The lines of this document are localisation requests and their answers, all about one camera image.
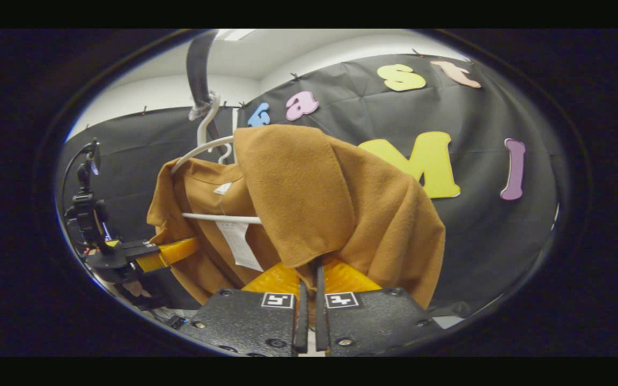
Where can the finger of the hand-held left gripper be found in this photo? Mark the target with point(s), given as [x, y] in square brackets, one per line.
[172, 251]

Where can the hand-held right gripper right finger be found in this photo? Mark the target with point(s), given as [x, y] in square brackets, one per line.
[321, 321]

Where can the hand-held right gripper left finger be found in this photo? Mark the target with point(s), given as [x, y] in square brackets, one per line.
[301, 321]

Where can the white plastic hanger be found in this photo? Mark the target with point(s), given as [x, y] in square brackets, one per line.
[227, 155]
[218, 217]

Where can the brown jacket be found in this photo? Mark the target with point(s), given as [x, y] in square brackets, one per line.
[298, 193]

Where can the black garment rack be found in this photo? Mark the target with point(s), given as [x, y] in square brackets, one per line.
[199, 69]

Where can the long ceiling light panel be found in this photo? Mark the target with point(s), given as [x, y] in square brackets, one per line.
[234, 34]

